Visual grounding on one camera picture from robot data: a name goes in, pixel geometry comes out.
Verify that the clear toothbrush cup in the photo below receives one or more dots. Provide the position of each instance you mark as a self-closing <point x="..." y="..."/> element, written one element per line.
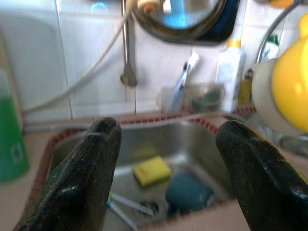
<point x="166" y="101"/>

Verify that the dark blue plastic cup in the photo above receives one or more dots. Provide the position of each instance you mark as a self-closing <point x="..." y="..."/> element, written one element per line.
<point x="187" y="192"/>

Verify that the steel sink basin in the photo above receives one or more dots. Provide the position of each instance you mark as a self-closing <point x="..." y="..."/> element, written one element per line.
<point x="192" y="144"/>

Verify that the green dish soap bottle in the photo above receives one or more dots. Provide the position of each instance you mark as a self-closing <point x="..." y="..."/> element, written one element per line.
<point x="12" y="144"/>

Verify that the chrome gooseneck faucet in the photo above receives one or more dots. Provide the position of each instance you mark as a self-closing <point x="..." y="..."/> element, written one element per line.
<point x="258" y="54"/>

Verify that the white bottle yellow cap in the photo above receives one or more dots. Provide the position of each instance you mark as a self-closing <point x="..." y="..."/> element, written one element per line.
<point x="231" y="72"/>

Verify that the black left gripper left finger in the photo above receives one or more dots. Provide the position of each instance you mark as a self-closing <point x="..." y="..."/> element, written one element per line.
<point x="79" y="180"/>

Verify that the blue toothbrush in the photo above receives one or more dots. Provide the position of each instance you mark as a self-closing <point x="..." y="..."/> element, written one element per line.
<point x="179" y="84"/>

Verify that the steel wall tap pipe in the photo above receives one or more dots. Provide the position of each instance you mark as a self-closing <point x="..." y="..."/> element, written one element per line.
<point x="128" y="48"/>

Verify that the yellow hanging utensil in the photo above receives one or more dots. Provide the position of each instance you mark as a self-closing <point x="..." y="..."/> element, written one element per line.
<point x="281" y="3"/>

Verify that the white cleaner bottle green cap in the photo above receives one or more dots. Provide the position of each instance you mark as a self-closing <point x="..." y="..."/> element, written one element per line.
<point x="272" y="47"/>

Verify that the clear plastic jug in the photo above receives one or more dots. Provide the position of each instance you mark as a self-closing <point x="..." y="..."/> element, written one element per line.
<point x="204" y="97"/>

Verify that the dark yellow sponge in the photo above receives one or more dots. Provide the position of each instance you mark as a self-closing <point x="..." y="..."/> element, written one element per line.
<point x="245" y="92"/>

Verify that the yellow plastic bowl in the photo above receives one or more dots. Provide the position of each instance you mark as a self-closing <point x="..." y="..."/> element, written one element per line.
<point x="293" y="84"/>

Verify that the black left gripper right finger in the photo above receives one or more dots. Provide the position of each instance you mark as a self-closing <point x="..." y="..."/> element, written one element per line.
<point x="264" y="180"/>

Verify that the yellow sponge block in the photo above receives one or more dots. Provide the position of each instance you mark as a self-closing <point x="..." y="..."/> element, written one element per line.
<point x="152" y="169"/>

